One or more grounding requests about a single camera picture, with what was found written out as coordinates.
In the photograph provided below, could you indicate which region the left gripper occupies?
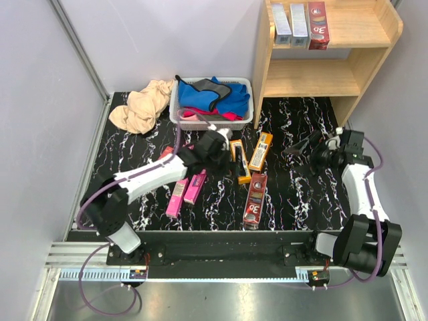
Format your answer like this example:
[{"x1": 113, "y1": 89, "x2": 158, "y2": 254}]
[{"x1": 205, "y1": 146, "x2": 245, "y2": 178}]

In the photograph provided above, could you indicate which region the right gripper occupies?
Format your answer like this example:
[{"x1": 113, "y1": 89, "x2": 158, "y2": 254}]
[{"x1": 284, "y1": 130, "x2": 341, "y2": 181}]

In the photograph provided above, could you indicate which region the red 3d toothpaste box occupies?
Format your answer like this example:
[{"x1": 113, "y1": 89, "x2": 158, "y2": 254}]
[
  {"x1": 243, "y1": 173, "x2": 268, "y2": 230},
  {"x1": 308, "y1": 1, "x2": 330, "y2": 50}
]

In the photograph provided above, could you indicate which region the silver toothpaste box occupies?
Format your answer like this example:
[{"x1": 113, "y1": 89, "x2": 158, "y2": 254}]
[
  {"x1": 272, "y1": 3, "x2": 292, "y2": 45},
  {"x1": 290, "y1": 3, "x2": 308, "y2": 48}
]

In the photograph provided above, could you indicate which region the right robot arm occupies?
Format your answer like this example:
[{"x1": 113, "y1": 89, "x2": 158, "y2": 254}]
[{"x1": 286, "y1": 127, "x2": 402, "y2": 282}]

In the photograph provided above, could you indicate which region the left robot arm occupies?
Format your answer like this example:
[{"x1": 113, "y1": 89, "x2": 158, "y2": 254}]
[{"x1": 78, "y1": 125, "x2": 232, "y2": 265}]

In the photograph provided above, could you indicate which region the wooden shelf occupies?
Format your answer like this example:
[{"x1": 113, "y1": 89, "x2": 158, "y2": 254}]
[{"x1": 252, "y1": 1, "x2": 403, "y2": 126}]

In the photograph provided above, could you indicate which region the yellow toothpaste box left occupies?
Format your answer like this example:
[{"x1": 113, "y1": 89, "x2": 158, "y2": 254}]
[{"x1": 230, "y1": 140, "x2": 251, "y2": 185}]

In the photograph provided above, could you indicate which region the yellow toothpaste box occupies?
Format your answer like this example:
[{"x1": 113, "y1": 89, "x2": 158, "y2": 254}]
[
  {"x1": 249, "y1": 132, "x2": 273, "y2": 172},
  {"x1": 230, "y1": 140, "x2": 251, "y2": 185}
]

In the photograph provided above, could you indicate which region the yellow toothpaste box right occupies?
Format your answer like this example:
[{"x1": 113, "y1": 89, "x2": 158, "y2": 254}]
[{"x1": 249, "y1": 132, "x2": 273, "y2": 172}]

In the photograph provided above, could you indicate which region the pink toothpaste box middle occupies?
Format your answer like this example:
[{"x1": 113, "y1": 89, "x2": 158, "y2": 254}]
[{"x1": 184, "y1": 169, "x2": 207, "y2": 205}]

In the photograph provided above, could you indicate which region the pink toothpaste box upper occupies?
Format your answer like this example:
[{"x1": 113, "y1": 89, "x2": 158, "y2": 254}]
[{"x1": 183, "y1": 144, "x2": 195, "y2": 150}]

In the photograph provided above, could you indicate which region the pink toothpaste box small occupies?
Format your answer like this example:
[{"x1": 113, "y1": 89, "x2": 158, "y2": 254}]
[{"x1": 166, "y1": 179, "x2": 189, "y2": 219}]

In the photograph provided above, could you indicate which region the pink cloth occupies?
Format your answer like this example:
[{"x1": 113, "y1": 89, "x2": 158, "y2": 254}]
[{"x1": 177, "y1": 110, "x2": 199, "y2": 122}]

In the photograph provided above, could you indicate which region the dark red toothpaste box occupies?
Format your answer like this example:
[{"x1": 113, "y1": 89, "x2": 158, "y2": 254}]
[{"x1": 158, "y1": 146, "x2": 174, "y2": 160}]

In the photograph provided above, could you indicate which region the blue cloth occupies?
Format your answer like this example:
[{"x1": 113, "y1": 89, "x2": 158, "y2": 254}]
[{"x1": 175, "y1": 75, "x2": 250, "y2": 117}]

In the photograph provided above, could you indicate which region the magenta cloth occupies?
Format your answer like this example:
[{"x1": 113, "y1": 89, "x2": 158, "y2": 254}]
[{"x1": 185, "y1": 106, "x2": 243, "y2": 121}]

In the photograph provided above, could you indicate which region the white plastic basket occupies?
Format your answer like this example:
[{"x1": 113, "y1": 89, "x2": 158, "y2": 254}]
[{"x1": 169, "y1": 77, "x2": 253, "y2": 130}]

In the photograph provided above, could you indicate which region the beige cloth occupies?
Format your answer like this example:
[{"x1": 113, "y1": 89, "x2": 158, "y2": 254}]
[{"x1": 108, "y1": 80, "x2": 175, "y2": 134}]

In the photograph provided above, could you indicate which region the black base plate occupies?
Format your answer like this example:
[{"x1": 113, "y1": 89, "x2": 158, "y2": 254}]
[{"x1": 106, "y1": 231, "x2": 333, "y2": 282}]

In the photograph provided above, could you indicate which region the aluminium rail frame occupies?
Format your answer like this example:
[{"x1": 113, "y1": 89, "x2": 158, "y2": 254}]
[{"x1": 31, "y1": 242, "x2": 427, "y2": 320}]

